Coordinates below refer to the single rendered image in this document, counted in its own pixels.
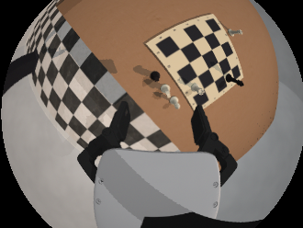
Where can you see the white rook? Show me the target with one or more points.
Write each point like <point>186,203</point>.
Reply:
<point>196,88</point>

